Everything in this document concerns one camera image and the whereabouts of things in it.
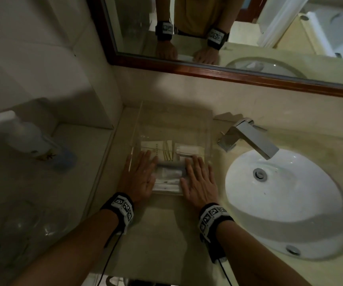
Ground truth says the person's left hand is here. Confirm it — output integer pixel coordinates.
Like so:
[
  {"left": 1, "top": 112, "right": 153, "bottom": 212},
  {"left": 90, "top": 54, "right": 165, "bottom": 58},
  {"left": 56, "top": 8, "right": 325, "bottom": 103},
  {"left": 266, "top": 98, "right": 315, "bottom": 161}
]
[{"left": 116, "top": 150, "right": 158, "bottom": 204}]

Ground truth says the black right wrist tracker band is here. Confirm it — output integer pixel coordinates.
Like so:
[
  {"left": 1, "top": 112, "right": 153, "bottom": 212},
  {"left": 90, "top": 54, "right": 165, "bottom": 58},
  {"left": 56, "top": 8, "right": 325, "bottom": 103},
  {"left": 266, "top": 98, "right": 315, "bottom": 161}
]
[{"left": 198, "top": 203, "right": 235, "bottom": 263}]

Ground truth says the person's right forearm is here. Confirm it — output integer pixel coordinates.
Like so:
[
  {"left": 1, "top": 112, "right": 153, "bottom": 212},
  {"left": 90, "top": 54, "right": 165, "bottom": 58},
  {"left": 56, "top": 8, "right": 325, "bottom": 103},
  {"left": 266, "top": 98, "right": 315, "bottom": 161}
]
[{"left": 219, "top": 220, "right": 313, "bottom": 286}]

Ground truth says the clear acrylic box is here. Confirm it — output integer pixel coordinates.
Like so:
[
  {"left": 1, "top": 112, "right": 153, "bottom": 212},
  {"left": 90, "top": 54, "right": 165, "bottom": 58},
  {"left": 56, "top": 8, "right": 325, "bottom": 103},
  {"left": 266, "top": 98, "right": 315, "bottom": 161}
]
[{"left": 129, "top": 100, "right": 216, "bottom": 196}]

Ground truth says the clear drinking glass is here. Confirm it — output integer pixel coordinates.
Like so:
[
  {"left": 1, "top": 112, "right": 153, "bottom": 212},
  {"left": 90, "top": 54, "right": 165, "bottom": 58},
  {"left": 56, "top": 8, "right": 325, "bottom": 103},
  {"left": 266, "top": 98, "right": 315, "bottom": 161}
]
[
  {"left": 39, "top": 205, "right": 73, "bottom": 253},
  {"left": 0, "top": 199, "right": 45, "bottom": 265}
]

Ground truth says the white flat sachet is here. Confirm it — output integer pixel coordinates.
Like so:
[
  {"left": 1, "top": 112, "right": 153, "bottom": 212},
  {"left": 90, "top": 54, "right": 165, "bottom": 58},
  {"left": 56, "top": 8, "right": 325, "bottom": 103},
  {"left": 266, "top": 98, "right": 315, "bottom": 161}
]
[{"left": 153, "top": 176, "right": 184, "bottom": 194}]

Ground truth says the black wrist tracker band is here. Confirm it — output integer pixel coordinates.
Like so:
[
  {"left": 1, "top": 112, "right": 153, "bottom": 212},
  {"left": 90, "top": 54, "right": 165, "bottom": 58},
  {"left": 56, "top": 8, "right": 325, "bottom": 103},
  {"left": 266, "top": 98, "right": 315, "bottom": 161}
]
[
  {"left": 100, "top": 192, "right": 135, "bottom": 236},
  {"left": 198, "top": 203, "right": 235, "bottom": 263}
]

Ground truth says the white folded packet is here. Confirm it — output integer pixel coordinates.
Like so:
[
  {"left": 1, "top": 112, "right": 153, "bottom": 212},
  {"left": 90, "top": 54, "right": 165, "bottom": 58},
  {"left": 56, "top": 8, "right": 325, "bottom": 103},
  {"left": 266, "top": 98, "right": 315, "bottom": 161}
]
[{"left": 175, "top": 142, "right": 204, "bottom": 159}]

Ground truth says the beige paper packet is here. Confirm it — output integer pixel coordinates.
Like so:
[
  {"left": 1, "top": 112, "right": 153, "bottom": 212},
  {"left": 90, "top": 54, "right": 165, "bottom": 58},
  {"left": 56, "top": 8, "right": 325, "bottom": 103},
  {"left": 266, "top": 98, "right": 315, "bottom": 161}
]
[{"left": 141, "top": 140, "right": 175, "bottom": 162}]

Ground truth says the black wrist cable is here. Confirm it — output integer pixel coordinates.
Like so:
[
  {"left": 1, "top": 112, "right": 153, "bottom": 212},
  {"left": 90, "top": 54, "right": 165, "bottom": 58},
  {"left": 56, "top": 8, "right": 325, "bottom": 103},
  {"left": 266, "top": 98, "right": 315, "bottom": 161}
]
[
  {"left": 97, "top": 231, "right": 122, "bottom": 286},
  {"left": 219, "top": 258, "right": 232, "bottom": 286}
]

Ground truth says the white oval sink basin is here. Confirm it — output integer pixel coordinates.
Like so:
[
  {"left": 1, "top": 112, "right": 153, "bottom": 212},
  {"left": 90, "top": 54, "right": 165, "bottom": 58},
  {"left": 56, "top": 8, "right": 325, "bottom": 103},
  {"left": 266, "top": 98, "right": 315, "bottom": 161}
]
[{"left": 225, "top": 148, "right": 343, "bottom": 261}]

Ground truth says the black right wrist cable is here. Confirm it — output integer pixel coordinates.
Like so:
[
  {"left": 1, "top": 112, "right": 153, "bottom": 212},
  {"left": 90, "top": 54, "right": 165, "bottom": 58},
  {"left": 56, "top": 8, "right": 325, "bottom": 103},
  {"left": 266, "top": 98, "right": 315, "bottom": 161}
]
[{"left": 219, "top": 258, "right": 232, "bottom": 286}]

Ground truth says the person's left forearm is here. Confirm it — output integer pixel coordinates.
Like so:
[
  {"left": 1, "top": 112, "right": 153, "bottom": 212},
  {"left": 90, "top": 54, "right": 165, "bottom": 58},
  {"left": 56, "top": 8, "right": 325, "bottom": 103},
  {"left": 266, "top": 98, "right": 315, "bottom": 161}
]
[{"left": 10, "top": 209, "right": 122, "bottom": 286}]

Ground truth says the chrome square faucet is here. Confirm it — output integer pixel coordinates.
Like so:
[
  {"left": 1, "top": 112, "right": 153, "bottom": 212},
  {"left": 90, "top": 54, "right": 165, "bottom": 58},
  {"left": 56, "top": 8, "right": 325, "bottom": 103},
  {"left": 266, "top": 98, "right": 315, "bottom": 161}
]
[{"left": 217, "top": 117, "right": 280, "bottom": 160}]

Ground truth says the person's right hand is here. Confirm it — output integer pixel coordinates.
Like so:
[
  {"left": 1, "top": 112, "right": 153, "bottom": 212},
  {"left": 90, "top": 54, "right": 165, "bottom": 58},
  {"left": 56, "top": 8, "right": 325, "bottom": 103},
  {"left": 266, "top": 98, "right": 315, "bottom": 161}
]
[{"left": 179, "top": 155, "right": 220, "bottom": 210}]

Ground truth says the wood framed wall mirror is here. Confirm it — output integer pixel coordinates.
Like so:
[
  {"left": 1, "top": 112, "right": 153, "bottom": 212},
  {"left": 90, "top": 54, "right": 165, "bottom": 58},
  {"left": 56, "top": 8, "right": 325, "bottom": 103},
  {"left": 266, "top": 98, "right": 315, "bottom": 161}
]
[{"left": 86, "top": 0, "right": 343, "bottom": 100}]

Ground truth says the grey rolled cloth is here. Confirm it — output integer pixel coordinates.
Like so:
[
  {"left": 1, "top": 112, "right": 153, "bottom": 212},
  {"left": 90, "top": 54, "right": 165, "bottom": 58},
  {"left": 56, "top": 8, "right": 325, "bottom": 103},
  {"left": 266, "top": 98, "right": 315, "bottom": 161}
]
[{"left": 156, "top": 161, "right": 190, "bottom": 178}]

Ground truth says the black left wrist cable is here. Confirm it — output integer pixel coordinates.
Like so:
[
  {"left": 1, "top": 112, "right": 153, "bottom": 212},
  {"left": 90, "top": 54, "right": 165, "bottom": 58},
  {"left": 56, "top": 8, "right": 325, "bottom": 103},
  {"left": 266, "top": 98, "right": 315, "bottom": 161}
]
[{"left": 97, "top": 231, "right": 122, "bottom": 286}]

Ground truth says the black left wrist tracker band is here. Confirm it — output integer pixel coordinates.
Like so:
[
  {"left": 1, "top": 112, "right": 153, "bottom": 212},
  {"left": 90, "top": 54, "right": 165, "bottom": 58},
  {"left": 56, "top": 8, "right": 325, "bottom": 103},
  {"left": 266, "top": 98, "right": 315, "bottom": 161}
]
[{"left": 100, "top": 192, "right": 135, "bottom": 236}]

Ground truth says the white pump soap bottle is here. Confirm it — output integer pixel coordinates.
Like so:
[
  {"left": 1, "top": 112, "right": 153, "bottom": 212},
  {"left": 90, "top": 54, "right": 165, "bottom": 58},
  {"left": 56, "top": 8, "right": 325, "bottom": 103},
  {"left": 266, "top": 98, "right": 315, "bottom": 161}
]
[{"left": 0, "top": 110, "right": 77, "bottom": 171}]

